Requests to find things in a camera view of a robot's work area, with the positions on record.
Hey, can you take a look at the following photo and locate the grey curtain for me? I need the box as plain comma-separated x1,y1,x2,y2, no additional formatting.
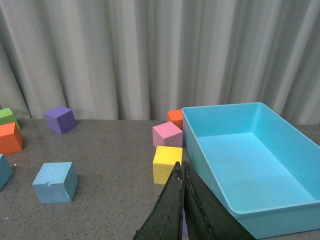
0,0,320,125

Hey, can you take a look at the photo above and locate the orange foam block by bin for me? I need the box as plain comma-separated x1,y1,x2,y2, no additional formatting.
167,109,184,131

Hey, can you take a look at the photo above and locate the pink foam block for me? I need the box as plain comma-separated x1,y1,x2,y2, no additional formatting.
152,121,183,148

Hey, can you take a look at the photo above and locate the light blue foam block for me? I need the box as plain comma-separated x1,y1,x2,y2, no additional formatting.
0,154,13,190
32,162,78,204

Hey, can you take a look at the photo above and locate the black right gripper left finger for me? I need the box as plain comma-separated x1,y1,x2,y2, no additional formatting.
133,161,185,240

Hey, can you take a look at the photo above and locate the cyan plastic bin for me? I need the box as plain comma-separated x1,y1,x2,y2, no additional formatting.
182,102,320,239

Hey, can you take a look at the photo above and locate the violet foam block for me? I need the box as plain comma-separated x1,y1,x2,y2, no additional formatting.
182,211,189,237

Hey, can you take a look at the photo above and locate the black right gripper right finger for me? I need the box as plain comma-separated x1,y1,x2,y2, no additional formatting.
182,162,254,240

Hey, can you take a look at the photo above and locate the yellow foam block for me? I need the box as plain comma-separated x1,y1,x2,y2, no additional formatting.
152,145,183,185

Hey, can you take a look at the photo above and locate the green foam block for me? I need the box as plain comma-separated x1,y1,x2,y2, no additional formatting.
0,107,21,130

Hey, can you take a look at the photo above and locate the purple foam block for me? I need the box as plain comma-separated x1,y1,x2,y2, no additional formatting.
44,106,77,135

